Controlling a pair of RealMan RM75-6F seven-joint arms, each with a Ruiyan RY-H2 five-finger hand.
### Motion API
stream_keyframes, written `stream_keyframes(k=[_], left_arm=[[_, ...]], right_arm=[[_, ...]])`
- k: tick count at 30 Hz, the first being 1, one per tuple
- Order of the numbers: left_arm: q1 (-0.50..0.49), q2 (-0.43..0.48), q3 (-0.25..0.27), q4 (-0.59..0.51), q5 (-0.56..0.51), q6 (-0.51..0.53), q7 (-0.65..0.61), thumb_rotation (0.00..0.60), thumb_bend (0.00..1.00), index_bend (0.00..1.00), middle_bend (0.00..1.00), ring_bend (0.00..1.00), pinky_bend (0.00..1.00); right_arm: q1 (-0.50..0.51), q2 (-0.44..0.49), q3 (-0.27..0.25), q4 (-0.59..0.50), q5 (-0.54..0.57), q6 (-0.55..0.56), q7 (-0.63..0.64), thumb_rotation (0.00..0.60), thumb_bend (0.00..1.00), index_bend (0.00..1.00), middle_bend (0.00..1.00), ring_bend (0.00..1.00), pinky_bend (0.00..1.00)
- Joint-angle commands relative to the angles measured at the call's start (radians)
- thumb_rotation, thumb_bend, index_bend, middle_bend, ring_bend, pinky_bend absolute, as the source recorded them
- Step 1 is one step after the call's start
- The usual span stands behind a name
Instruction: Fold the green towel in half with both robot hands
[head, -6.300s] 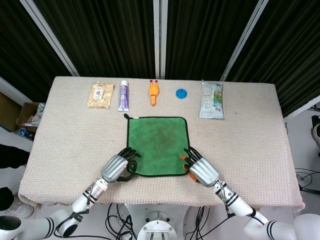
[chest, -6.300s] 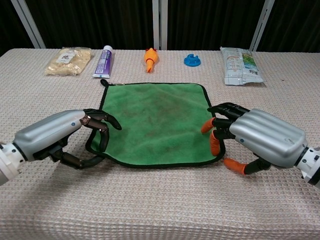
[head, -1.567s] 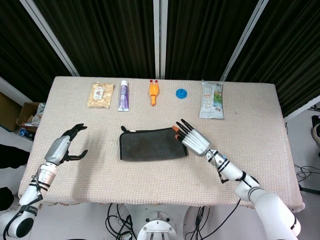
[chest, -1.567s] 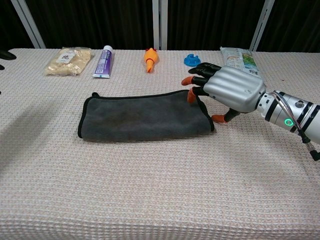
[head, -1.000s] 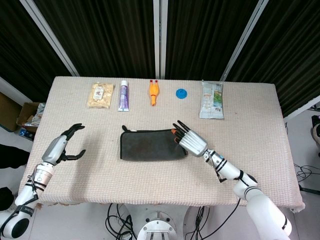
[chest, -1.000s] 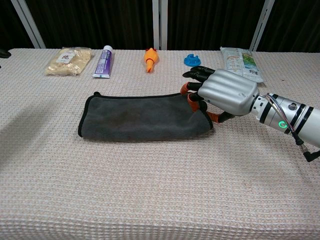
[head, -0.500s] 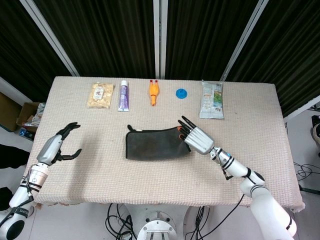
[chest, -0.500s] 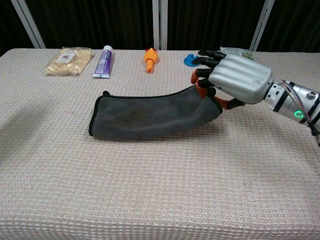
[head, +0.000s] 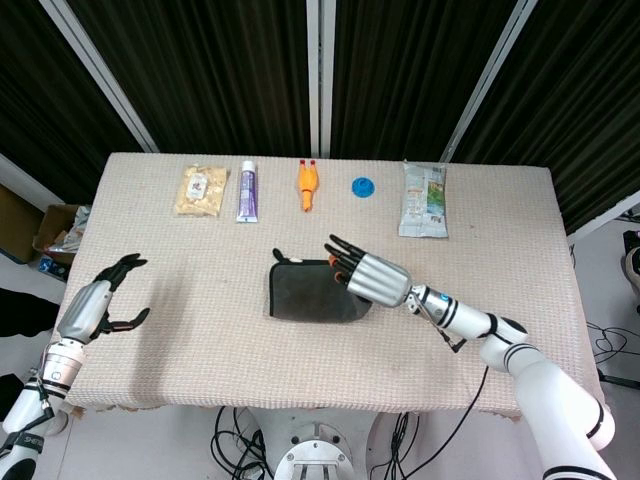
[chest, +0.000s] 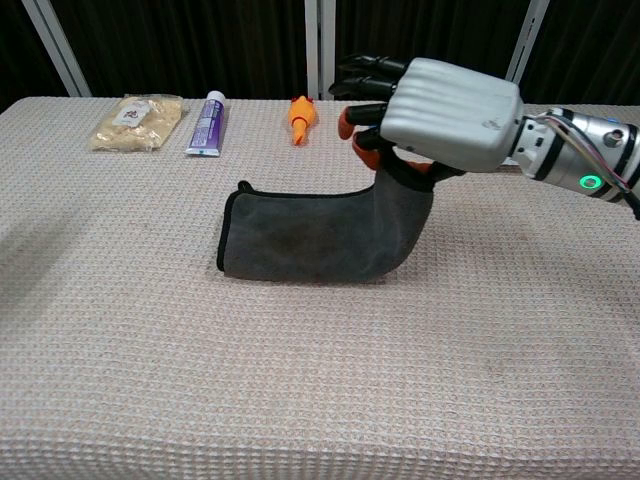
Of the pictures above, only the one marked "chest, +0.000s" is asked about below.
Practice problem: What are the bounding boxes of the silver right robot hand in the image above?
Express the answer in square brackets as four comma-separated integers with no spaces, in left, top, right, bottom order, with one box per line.
[328,53,524,192]

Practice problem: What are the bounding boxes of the green cloth with grey underside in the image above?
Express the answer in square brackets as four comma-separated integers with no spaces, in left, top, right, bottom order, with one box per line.
[216,144,435,285]

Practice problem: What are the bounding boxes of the orange rubber chicken toy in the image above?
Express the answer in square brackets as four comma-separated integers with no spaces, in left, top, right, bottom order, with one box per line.
[287,94,320,147]

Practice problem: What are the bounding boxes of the purple toothpaste tube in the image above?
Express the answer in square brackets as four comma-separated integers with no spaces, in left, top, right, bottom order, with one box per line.
[184,90,229,158]

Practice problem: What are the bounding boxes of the black curtain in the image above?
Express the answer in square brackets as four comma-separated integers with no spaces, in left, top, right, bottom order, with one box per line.
[0,0,640,114]

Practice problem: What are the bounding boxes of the clear bag of beige snacks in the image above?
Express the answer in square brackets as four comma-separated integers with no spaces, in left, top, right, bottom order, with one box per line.
[87,93,186,154]

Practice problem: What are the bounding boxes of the beige waffle tablecloth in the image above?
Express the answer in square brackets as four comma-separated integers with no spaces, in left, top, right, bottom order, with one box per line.
[0,95,640,480]

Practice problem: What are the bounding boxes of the white metal frame post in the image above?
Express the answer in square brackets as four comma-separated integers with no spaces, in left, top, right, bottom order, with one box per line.
[20,0,92,98]
[303,0,336,100]
[504,0,551,104]

